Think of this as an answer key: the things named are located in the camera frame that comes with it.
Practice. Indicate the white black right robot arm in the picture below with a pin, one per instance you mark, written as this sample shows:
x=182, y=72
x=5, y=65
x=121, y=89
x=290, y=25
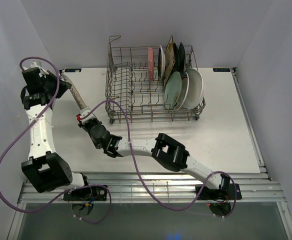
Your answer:
x=168, y=152

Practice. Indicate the dark logo sticker left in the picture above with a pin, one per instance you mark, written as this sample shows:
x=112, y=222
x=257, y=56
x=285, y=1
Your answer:
x=72, y=70

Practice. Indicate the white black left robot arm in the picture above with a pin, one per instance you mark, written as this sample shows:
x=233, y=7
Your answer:
x=44, y=168

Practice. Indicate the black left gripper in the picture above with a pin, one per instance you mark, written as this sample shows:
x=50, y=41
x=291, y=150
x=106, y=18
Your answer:
x=62, y=87

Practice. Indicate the mint green flower plate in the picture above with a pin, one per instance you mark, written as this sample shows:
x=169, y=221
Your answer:
x=172, y=90

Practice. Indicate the speckled brown round plate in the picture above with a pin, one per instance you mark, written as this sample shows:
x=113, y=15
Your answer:
x=74, y=92

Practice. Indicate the dark logo sticker right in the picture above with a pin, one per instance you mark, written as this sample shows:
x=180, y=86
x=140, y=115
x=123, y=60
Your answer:
x=220, y=69

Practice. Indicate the grey wire dish rack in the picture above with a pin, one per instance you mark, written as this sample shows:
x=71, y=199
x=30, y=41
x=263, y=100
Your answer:
x=128, y=85

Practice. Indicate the black floral square plate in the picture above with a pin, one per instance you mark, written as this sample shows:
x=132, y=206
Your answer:
x=176, y=66

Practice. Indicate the pink dotted scalloped plate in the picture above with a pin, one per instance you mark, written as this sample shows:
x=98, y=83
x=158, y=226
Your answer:
x=150, y=58

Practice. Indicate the white oval plate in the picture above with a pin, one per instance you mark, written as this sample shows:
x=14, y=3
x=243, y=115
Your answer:
x=196, y=89

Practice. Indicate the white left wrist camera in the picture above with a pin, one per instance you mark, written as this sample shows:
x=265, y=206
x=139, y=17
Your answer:
x=38, y=64

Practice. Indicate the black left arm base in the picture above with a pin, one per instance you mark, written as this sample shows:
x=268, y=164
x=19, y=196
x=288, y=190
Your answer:
x=99, y=193

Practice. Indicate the cream floral square plate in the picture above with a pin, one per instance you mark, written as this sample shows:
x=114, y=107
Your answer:
x=169, y=60

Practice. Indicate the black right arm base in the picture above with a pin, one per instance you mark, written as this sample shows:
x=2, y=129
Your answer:
x=232, y=192

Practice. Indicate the dark logo sticker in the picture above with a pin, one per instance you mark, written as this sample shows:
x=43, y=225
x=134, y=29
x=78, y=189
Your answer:
x=72, y=70
x=220, y=69

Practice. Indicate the white plate green red rim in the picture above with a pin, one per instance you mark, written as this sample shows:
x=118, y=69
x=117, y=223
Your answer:
x=184, y=90

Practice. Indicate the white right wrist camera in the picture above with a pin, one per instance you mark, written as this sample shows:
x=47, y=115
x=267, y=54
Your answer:
x=85, y=115

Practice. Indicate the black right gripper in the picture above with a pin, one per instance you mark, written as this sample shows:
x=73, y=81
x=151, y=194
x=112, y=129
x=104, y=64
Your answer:
x=85, y=125

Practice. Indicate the white plate steam logo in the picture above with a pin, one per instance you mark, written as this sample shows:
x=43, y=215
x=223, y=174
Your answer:
x=161, y=63

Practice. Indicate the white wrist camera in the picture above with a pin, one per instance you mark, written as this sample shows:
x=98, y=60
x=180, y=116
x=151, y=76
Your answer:
x=38, y=64
x=85, y=115

